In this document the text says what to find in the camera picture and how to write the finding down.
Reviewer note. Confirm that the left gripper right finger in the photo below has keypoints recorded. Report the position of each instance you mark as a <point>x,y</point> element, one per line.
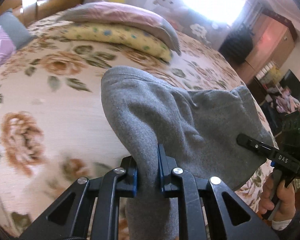
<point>208,208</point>

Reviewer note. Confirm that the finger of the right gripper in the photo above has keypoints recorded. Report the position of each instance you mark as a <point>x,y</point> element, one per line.
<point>255,146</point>

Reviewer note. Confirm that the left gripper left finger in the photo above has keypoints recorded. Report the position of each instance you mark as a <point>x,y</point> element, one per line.
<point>89,208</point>

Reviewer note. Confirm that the grey fleece pants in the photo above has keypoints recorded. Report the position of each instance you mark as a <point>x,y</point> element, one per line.
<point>197,128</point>

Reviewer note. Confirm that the person's right hand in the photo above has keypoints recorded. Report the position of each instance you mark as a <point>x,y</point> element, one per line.
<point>287,209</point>

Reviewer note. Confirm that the cluttered shelf items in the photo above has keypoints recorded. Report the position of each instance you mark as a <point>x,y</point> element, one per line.
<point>277,94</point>

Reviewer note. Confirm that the dark chair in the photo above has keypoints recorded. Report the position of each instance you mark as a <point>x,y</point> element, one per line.
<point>237,45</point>

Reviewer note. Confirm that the wooden wardrobe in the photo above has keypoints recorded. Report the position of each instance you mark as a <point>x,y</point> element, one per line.
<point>274,40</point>

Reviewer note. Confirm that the yellow floral pillow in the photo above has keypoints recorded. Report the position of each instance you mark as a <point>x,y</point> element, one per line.
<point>119,34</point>

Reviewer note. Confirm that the pink grey striped pillow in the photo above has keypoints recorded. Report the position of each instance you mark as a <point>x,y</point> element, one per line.
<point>129,15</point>

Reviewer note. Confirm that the purple grey pillow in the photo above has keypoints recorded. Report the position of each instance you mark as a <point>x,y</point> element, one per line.
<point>13,35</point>

